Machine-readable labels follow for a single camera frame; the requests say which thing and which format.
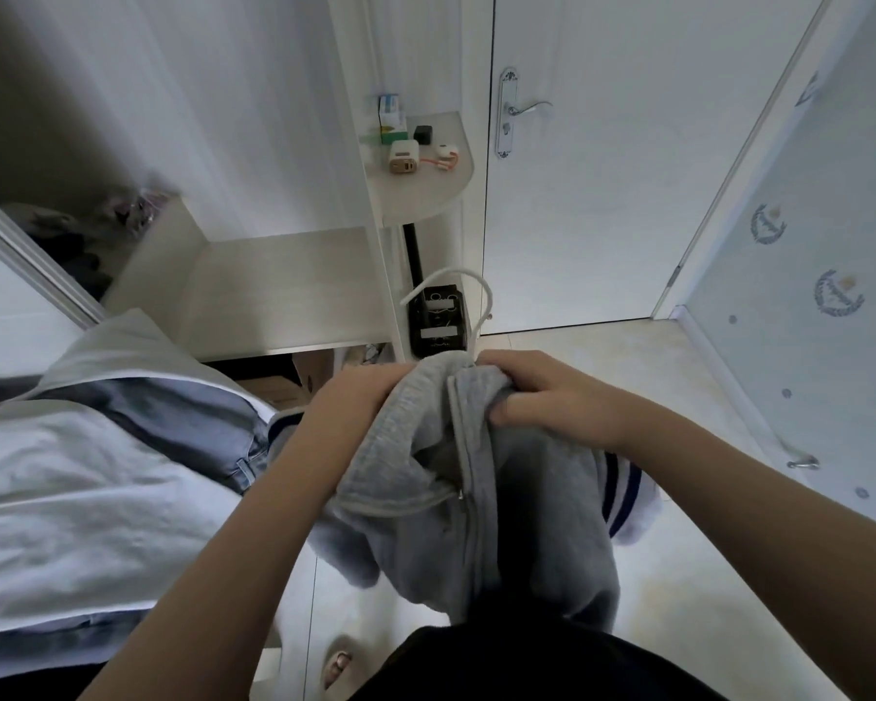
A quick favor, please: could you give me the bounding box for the person's left hand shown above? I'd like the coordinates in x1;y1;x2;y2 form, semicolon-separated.
295;360;428;483

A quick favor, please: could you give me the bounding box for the person's right hand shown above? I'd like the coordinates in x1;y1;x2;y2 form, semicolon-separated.
473;350;639;461

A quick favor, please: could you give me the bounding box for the grey striped zip hoodie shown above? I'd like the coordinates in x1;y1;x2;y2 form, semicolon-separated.
310;350;662;637

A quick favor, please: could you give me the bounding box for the white wire hanger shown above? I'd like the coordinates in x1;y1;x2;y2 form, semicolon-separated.
400;267;496;362

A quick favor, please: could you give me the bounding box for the person's left forearm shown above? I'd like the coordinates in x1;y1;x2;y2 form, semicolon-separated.
80;423;367;701

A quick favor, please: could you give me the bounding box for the person's right forearm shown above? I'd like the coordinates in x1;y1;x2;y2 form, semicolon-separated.
605;401;876;701

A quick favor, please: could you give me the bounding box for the person's dark shirt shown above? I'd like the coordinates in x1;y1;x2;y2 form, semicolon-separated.
350;606;732;701

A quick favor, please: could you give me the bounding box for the brown cardboard box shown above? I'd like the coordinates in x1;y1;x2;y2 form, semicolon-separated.
240;350;382;410

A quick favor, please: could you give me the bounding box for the black box device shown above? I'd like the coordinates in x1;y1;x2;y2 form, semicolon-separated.
409;281;472;359

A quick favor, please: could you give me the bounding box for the rounded corner shelf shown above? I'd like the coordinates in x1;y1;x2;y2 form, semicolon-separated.
362;112;476;228

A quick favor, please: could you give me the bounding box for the white door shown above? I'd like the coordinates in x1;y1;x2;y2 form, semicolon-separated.
479;0;849;337

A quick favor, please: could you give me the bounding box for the small white blue box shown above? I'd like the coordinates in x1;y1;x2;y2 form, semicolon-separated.
377;92;408;140

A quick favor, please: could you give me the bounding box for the dark fabric pile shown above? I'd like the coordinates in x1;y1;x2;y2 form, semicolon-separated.
0;189;169;293

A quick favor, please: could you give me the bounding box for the silver door handle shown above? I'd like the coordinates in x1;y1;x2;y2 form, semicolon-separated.
494;65;554;159

